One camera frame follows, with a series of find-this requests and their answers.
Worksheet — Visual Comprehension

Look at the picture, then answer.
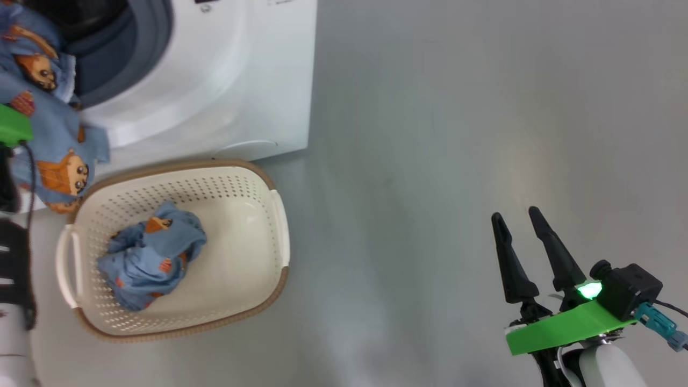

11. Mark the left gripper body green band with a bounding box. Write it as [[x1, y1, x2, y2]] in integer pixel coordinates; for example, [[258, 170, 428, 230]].
[[0, 103, 34, 213]]

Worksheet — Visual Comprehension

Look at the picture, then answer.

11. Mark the grey rubber door gasket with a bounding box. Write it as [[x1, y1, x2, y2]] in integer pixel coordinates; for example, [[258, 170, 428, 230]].
[[21, 0, 176, 109]]

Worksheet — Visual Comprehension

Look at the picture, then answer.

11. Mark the blue bear print garment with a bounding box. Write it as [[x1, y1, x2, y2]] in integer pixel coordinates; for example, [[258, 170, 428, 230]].
[[97, 202, 208, 313], [0, 0, 111, 214]]

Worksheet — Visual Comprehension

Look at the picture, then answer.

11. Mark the cream perforated basket brown rim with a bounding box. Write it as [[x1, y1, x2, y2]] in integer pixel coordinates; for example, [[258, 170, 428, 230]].
[[55, 159, 291, 343]]

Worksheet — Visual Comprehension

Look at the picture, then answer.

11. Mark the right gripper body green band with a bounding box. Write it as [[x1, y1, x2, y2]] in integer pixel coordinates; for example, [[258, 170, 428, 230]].
[[505, 282, 640, 387]]

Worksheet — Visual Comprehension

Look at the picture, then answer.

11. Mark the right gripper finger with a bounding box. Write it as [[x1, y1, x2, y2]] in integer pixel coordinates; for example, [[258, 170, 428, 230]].
[[491, 212, 540, 304], [528, 206, 587, 295]]

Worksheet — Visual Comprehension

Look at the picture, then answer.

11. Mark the right camera cable teal plug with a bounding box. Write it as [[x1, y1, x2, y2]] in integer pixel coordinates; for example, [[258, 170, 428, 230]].
[[634, 300, 688, 353]]

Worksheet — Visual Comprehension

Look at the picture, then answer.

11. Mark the white front-load washing machine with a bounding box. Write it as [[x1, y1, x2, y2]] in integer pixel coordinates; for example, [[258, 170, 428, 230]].
[[0, 0, 318, 214]]

